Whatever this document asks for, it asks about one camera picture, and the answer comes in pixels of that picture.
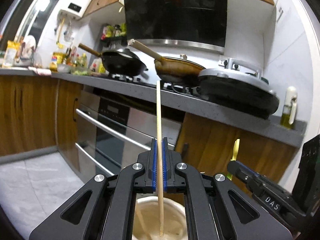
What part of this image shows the yellow plastic utensil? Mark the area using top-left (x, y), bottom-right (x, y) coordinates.
top-left (227, 138), bottom-right (240, 180)

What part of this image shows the wooden chopstick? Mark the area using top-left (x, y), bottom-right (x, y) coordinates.
top-left (156, 80), bottom-right (164, 238)
top-left (135, 204), bottom-right (152, 240)

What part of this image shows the wooden chopstick in holder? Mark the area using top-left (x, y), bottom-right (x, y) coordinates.
top-left (135, 204), bottom-right (152, 240)

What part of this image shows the cream ceramic utensil holder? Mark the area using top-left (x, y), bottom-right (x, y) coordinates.
top-left (132, 195), bottom-right (188, 240)

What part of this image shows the olive oil bottle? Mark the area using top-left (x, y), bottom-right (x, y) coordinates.
top-left (280, 86), bottom-right (298, 129)

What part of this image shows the stainless built-in oven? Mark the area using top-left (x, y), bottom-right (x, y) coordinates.
top-left (74, 89), bottom-right (183, 178)

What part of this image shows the large black lidded pan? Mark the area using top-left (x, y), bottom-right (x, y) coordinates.
top-left (199, 58), bottom-right (279, 119)

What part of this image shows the brown frying pan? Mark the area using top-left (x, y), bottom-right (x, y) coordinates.
top-left (127, 39), bottom-right (205, 88)

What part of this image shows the yellow seasoning package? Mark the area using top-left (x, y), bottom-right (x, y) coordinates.
top-left (49, 51), bottom-right (64, 72)

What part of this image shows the black range hood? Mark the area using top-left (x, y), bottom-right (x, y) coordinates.
top-left (124, 0), bottom-right (227, 53)

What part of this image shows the black wok wooden handle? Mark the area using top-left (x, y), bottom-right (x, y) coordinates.
top-left (78, 43), bottom-right (148, 77)

